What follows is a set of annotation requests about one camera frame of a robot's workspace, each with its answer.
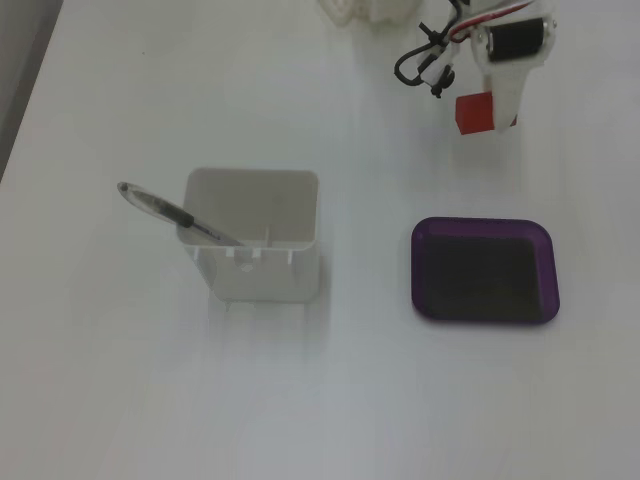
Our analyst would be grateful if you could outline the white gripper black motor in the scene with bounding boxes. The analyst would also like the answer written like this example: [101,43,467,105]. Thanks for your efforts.
[469,0,557,132]

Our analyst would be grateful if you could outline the red rectangular cube block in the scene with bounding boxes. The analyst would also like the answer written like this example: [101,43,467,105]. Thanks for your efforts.
[455,91,519,136]

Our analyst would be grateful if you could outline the purple shallow tray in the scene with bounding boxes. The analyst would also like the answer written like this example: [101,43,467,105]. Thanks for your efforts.
[410,215,561,329]

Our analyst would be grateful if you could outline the white plastic pen holder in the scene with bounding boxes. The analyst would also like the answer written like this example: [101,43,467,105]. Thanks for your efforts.
[175,167,321,304]

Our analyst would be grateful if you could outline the black ballpoint pen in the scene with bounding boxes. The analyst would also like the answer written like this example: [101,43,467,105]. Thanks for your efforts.
[116,180,246,247]

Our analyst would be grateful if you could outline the red white servo wires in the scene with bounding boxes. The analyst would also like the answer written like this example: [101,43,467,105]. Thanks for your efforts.
[447,0,531,44]

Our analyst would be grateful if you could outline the black looped cable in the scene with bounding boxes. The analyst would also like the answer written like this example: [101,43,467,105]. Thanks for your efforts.
[393,20,456,99]

